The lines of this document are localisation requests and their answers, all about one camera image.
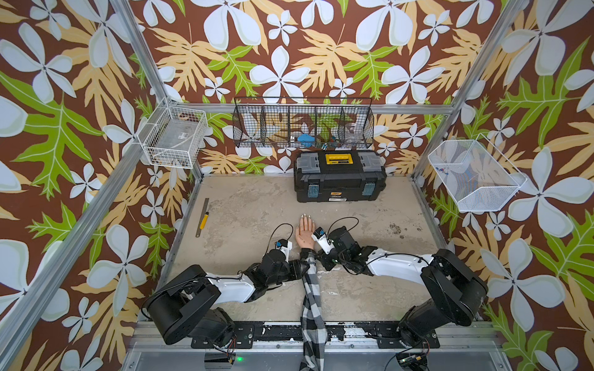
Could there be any blue object in basket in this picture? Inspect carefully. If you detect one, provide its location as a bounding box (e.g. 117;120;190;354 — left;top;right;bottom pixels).
298;134;315;145

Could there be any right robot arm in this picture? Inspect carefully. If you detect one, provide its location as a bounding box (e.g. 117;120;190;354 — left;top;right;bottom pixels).
312;227;488;347

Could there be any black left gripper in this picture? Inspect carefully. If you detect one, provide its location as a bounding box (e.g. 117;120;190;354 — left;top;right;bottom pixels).
266;258;310;287

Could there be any mannequin hand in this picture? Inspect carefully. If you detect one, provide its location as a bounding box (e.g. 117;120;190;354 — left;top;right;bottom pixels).
295;214;316;250

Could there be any white wire basket left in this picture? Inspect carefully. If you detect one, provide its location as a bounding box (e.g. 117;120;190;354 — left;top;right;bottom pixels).
139;98;209;169

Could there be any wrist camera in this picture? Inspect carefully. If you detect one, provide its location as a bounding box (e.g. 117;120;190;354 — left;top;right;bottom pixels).
312;227;334;254
275;239;292;261

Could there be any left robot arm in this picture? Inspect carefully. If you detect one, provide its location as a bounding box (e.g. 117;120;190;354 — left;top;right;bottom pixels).
142;249;308;348

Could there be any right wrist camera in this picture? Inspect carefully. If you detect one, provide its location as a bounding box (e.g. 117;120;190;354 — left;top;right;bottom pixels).
312;227;334;254

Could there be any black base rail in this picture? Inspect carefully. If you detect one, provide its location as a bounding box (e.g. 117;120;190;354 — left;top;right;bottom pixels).
190;320;440;349

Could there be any black toolbox yellow handle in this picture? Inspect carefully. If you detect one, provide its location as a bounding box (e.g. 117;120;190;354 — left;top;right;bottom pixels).
293;150;387;203

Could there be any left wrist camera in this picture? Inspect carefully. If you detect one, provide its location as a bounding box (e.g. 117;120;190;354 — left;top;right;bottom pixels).
275;239;292;261

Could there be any black wrist watch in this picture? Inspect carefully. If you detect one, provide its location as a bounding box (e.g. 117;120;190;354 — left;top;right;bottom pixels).
299;248;317;279

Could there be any white mesh basket right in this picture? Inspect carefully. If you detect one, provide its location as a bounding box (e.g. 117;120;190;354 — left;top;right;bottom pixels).
428;134;528;213

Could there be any black wire basket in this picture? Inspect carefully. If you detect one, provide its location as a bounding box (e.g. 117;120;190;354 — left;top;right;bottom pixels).
230;97;374;150

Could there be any plaid sleeved mannequin forearm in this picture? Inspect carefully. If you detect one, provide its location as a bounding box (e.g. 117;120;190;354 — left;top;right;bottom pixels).
299;274;328;370

